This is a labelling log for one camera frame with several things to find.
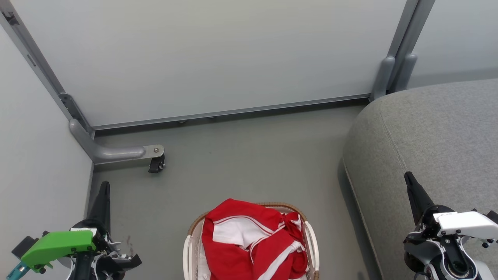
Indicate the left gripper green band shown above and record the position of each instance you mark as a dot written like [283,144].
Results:
[58,245]

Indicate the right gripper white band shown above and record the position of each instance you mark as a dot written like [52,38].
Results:
[465,224]

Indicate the red and white jersey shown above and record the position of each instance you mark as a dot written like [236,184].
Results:
[229,256]

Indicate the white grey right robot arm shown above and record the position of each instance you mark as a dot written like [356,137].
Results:
[420,249]

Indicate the grey fabric sofa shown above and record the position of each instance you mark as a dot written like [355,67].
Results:
[428,136]

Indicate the grey partition foot bar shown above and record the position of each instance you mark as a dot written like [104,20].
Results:
[113,152]

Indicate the black caster wheel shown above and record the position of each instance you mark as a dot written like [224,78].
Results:
[156,165]

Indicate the white basket liner cloth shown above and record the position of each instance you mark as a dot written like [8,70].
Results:
[201,266]

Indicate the wicker laundry basket white frame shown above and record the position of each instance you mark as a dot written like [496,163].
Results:
[311,237]

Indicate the grey partition post rounded foot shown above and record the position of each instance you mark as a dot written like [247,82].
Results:
[383,77]
[405,70]

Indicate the grey partition post with bracket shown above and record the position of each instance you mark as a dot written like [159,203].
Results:
[39,62]

